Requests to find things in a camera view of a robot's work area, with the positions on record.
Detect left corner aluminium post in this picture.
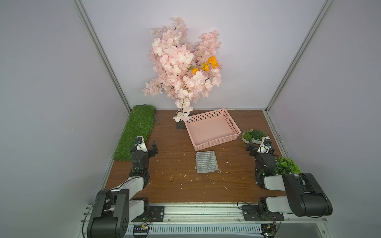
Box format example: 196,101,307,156
73,0,132,114

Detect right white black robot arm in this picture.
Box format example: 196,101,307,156
241,139,333,221

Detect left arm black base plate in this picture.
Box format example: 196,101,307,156
132,206,165,223

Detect corner aluminium post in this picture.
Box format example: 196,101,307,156
265,0,334,114
73,0,132,114

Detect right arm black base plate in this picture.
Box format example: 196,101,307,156
241,205,284,222

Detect pink plastic basket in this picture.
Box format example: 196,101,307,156
185,109,241,151

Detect pink cherry blossom tree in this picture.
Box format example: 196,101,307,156
142,17,222,122

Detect aluminium mounting rail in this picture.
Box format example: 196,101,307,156
80,203,328,225

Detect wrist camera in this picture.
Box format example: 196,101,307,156
257,137,272,153
135,136,148,152

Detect right corner aluminium post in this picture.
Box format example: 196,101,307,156
265,0,334,114

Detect grey striped dishcloth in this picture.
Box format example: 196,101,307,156
195,151,221,174

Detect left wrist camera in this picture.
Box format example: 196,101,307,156
135,136,148,152

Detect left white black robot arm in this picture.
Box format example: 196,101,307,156
81,136,158,238

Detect orange artificial flowers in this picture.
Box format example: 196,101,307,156
188,56,219,74

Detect succulents in white dish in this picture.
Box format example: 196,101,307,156
242,129,268,144

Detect round green leafy plant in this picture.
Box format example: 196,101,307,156
274,157,301,175

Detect green artificial grass mat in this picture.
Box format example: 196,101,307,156
113,104,156,162

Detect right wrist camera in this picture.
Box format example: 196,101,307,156
257,137,272,153

